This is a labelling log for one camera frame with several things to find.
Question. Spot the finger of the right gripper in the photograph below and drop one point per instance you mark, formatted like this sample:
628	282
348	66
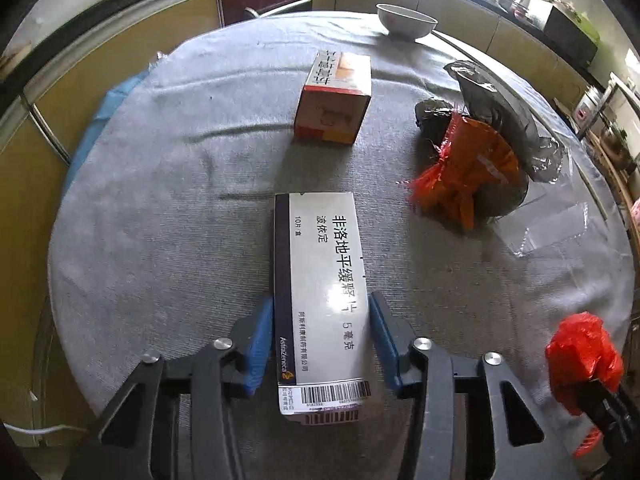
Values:
617	417

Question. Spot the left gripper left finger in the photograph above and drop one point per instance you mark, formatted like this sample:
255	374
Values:
137	434

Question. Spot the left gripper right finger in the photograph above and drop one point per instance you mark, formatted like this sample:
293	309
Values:
506	434

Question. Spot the red plastic bag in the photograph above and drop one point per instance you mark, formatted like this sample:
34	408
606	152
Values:
581	350

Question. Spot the white medicine box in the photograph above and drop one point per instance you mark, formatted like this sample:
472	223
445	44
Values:
321	314

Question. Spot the orange foil snack bag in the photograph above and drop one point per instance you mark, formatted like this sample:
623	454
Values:
472	156

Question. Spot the clear plastic wrapper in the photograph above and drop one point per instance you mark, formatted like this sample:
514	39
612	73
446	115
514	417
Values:
550	213

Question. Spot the crumpled silver black bag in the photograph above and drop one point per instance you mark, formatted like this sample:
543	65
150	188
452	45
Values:
486	100

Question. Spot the blue under cloth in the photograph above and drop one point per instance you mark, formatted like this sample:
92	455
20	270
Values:
110	103

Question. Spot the orange medicine box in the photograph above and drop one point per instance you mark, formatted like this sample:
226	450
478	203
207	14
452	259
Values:
334	98

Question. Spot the long wooden stick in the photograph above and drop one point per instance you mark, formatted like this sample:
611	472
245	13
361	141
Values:
532	110

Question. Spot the black microwave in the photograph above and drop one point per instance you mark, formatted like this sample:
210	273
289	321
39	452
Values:
571	31

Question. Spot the white ceramic bowl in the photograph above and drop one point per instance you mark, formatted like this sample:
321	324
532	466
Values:
405	23

